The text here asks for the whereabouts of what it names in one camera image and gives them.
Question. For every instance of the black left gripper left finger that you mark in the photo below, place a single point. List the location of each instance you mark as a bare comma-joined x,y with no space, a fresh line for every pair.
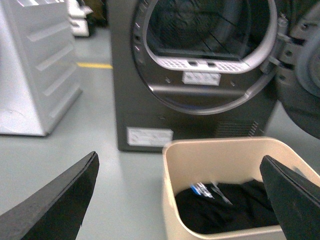
57,210

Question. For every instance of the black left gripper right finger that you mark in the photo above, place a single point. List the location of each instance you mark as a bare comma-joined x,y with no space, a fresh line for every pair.
294,198

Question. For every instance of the beige plastic laundry hamper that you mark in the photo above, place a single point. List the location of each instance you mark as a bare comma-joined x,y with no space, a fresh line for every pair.
232,160

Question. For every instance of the black printed t-shirt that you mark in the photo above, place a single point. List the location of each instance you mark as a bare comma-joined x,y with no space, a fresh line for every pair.
211,208

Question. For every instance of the white appliance with ridges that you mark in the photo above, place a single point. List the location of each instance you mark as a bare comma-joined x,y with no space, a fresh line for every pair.
39,79

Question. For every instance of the open dryer door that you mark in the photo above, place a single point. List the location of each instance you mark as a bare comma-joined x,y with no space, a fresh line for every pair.
298,73

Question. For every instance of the dark grey dryer machine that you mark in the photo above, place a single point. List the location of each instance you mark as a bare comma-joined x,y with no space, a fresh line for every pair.
193,69

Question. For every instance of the white objects in background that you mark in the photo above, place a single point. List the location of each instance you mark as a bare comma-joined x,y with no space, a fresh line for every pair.
80,17

